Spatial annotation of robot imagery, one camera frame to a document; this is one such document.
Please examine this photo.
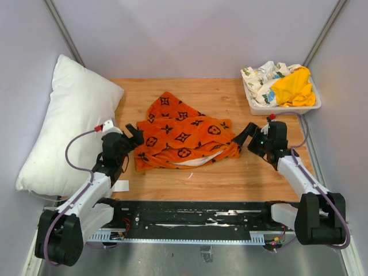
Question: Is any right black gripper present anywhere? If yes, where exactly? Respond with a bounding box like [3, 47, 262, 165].
[232, 122, 272, 158]

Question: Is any orange monogram pillowcase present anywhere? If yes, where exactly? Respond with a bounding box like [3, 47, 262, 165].
[134, 92, 242, 171]

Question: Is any white pillow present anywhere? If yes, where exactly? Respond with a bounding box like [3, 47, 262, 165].
[16, 55, 124, 197]

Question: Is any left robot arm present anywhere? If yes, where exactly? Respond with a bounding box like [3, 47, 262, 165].
[34, 120, 144, 266]

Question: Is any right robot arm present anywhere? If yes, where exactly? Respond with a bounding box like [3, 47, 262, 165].
[233, 121, 350, 249]

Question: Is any white plastic bin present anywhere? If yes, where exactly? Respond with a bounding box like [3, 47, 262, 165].
[242, 76, 321, 116]

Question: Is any white patterned cloth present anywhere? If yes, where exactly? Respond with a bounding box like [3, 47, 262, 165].
[241, 61, 301, 107]

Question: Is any yellow cloth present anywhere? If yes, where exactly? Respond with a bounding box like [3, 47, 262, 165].
[271, 66, 316, 107]

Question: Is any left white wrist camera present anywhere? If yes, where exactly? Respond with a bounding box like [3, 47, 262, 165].
[94, 118, 122, 135]

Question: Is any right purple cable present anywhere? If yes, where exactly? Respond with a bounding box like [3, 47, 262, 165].
[270, 112, 351, 252]

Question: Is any purple cable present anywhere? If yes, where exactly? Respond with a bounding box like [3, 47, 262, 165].
[270, 112, 351, 252]
[45, 129, 121, 266]

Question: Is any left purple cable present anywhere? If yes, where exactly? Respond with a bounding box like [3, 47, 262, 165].
[45, 129, 121, 266]

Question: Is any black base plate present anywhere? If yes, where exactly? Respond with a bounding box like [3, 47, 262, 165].
[102, 198, 293, 239]

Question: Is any white slotted cable duct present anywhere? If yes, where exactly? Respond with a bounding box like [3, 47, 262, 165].
[87, 231, 266, 246]

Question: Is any right aluminium frame post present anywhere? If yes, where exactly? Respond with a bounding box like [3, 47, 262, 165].
[303, 0, 350, 67]

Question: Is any aluminium frame post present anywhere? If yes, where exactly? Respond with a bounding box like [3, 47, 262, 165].
[303, 0, 350, 67]
[43, 0, 85, 66]

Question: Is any left aluminium frame post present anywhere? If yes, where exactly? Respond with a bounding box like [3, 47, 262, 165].
[43, 0, 85, 66]

